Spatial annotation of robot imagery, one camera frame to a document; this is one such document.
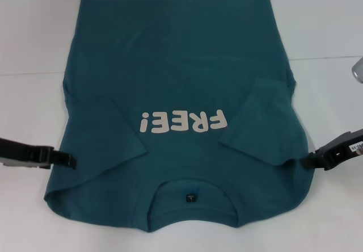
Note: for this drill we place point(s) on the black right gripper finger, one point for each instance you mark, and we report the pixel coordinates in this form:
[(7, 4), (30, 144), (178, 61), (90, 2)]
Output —
[(310, 161)]

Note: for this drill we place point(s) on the teal t-shirt with FREE print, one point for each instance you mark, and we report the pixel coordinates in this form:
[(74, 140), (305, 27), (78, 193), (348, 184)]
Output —
[(184, 64)]

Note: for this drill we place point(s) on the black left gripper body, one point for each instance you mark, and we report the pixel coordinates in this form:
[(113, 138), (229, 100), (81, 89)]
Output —
[(20, 154)]

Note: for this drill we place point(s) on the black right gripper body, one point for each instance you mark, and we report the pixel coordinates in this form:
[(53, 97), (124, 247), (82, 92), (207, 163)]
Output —
[(344, 148)]

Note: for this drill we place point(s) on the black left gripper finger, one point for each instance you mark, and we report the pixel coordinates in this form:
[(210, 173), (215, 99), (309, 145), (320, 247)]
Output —
[(61, 158)]

